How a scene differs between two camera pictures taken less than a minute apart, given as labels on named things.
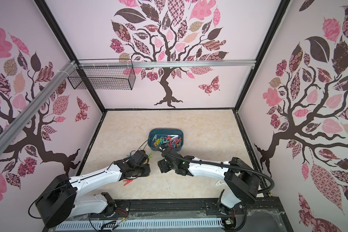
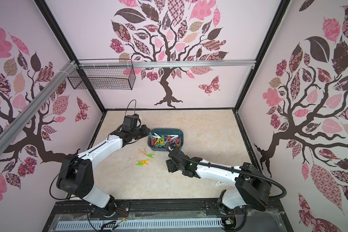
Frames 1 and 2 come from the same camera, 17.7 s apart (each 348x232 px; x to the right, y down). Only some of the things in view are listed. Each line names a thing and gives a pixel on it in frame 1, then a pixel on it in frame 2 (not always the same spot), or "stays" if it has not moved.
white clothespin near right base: x=218 y=183 stays
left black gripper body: x=142 y=171 to x=139 y=132
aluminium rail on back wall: x=166 y=64 stays
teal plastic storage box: x=172 y=137 stays
